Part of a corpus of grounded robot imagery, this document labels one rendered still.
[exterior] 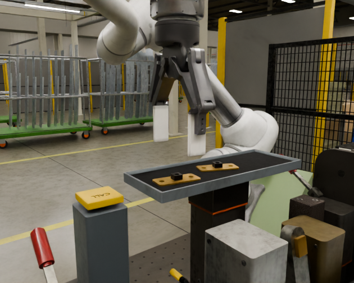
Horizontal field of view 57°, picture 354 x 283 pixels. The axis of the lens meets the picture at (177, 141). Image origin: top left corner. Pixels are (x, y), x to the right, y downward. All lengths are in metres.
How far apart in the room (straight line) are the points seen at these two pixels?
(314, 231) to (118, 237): 0.34
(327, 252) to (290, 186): 0.74
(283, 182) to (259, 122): 0.27
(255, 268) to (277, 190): 0.89
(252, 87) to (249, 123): 2.37
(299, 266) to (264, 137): 0.75
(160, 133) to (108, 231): 0.21
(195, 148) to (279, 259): 0.20
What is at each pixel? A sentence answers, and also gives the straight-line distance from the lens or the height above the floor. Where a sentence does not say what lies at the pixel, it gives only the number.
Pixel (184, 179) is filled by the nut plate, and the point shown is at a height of 1.16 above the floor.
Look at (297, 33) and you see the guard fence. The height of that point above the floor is 1.74.
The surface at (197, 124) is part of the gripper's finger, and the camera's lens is 0.50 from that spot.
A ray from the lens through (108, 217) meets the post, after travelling 0.53.
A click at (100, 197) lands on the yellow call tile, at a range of 0.53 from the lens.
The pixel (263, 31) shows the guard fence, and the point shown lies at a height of 1.80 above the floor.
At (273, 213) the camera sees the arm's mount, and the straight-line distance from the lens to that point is 1.30.
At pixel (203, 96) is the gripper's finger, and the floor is 1.32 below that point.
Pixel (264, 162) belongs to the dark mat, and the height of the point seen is 1.16.
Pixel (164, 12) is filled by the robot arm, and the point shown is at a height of 1.44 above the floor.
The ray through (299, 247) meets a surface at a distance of 0.57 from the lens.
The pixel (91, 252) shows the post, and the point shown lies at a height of 1.08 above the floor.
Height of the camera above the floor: 1.34
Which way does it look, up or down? 11 degrees down
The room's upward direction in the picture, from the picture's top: straight up
